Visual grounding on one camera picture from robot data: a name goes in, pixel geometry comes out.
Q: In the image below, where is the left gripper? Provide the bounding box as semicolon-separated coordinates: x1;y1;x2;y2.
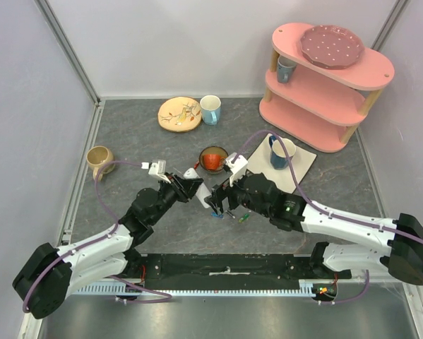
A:
150;172;203;224

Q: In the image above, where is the white remote control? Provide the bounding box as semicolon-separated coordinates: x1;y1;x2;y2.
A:
184;167;211;208

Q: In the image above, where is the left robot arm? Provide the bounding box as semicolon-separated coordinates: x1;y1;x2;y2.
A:
12;174;203;319

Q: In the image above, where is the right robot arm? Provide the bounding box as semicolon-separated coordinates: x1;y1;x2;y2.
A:
204;174;423;285

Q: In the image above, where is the black battery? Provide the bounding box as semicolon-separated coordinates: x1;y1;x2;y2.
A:
225;210;236;219

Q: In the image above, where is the orange cup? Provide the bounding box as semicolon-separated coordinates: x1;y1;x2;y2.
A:
202;153;225;172

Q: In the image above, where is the green battery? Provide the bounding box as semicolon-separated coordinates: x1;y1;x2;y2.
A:
238;213;250;223

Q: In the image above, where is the brown patterned bowl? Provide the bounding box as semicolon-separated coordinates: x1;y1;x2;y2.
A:
198;145;228;174

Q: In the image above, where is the white square tile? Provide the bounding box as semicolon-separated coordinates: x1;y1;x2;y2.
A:
247;134;316;194

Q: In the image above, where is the dark blue mug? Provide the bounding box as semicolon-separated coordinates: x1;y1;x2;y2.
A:
268;135;297;170

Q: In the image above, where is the yellow floral plate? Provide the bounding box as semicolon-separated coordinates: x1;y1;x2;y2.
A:
157;97;202;133

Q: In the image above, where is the light blue mug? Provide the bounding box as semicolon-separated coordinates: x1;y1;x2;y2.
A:
200;95;221;126

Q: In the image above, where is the beige ceramic mug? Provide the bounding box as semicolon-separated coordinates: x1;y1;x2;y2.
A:
86;145;115;182

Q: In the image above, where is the pink three-tier shelf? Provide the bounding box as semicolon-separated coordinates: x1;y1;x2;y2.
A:
259;23;395;153

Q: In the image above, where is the blue mug on shelf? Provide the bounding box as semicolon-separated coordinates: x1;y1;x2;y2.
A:
277;56;297;83

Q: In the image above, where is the mauve polka dot plate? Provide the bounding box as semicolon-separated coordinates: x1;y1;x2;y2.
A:
299;25;365;70

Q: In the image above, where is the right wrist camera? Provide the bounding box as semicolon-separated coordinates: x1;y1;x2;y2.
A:
225;153;248;187

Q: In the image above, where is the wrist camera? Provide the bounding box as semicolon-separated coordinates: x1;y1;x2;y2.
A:
225;153;248;187
141;160;171;184

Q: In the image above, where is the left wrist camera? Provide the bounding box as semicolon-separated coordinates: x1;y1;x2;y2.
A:
141;160;171;184

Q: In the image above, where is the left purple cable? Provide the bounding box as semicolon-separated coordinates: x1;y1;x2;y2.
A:
22;160;173;314

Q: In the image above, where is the purple cable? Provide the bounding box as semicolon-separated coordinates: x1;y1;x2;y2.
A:
232;129;423;254
22;160;173;314

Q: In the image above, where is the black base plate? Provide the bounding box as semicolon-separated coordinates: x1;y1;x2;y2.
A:
134;254;343;290

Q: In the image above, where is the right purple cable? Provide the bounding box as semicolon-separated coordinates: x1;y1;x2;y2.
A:
232;129;423;254

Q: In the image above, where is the slotted cable duct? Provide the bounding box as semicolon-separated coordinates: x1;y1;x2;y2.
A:
73;280;316;297

